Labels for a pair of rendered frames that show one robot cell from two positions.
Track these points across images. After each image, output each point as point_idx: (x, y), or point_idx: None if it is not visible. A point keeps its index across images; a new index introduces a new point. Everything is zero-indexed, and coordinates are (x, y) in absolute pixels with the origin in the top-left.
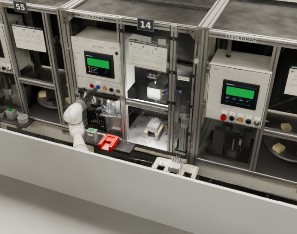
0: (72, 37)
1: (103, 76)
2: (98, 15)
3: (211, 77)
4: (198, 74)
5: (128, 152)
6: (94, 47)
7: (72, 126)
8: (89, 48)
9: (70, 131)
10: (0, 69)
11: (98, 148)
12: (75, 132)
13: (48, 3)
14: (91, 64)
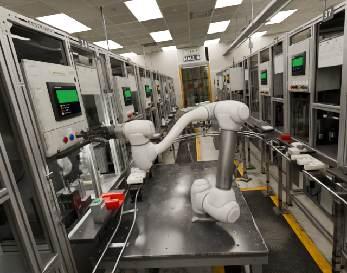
0: (25, 60)
1: (74, 115)
2: (47, 26)
3: (119, 87)
4: (113, 89)
5: (125, 189)
6: (56, 74)
7: (149, 144)
8: (51, 76)
9: (154, 149)
10: None
11: None
12: (156, 145)
13: None
14: (62, 101)
